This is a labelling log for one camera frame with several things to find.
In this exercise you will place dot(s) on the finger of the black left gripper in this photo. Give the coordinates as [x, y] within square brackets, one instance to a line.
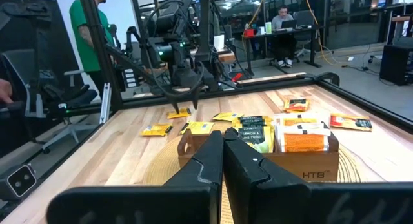
[175, 103]
[196, 96]

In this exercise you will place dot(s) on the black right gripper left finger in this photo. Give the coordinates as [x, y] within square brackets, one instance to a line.
[193, 191]

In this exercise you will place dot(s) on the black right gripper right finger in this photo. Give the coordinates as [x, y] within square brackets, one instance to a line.
[255, 191]

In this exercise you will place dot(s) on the green lemon tea packet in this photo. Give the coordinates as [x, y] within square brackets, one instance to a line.
[253, 120]
[255, 137]

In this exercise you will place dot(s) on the brown wooden tea box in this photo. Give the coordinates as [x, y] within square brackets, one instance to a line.
[316, 167]

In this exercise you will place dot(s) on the orange white tea packet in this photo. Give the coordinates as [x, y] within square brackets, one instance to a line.
[303, 141]
[300, 121]

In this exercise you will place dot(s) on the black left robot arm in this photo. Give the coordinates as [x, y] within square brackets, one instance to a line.
[174, 56]

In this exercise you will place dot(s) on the round woven placemat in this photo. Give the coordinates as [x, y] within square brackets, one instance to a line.
[161, 166]

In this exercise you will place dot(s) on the silver aluminium bar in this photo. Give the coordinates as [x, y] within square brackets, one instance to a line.
[105, 103]

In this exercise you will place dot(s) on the red box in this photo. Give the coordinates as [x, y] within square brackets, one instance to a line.
[249, 33]

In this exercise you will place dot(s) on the person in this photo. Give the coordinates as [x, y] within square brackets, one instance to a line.
[283, 19]
[82, 46]

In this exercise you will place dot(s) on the dark laptop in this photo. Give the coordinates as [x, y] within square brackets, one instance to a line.
[288, 24]

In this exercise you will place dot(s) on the black desk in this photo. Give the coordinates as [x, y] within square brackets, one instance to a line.
[314, 46]

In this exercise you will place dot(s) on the grey office chair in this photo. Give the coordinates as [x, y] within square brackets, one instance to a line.
[19, 69]

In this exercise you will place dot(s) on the person's hand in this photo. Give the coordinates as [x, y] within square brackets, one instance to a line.
[4, 91]

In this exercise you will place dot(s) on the black cabinet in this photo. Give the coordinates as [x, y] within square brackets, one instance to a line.
[397, 66]

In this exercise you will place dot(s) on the black metal table frame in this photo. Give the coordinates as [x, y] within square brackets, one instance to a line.
[102, 56]

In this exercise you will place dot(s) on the grey depth camera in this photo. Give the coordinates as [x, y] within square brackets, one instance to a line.
[19, 182]

